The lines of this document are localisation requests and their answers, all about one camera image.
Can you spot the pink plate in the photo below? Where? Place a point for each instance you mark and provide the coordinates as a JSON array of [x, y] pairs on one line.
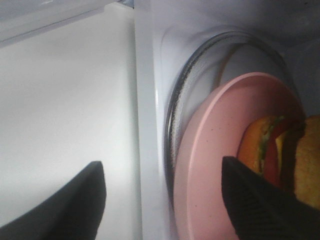
[[215, 130]]

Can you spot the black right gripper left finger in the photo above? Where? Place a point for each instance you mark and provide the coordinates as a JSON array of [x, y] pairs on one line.
[[74, 212]]

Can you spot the white microwave door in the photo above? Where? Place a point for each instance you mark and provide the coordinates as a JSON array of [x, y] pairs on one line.
[[24, 19]]

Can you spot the burger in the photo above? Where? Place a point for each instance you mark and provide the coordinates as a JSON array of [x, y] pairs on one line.
[[286, 153]]

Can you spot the white microwave oven body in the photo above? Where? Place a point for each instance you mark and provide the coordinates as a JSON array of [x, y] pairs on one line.
[[167, 33]]

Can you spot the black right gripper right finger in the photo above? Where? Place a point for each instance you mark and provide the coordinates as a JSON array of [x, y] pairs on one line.
[[260, 211]]

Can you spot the glass turntable plate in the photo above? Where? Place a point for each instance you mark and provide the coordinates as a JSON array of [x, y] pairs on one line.
[[214, 63]]

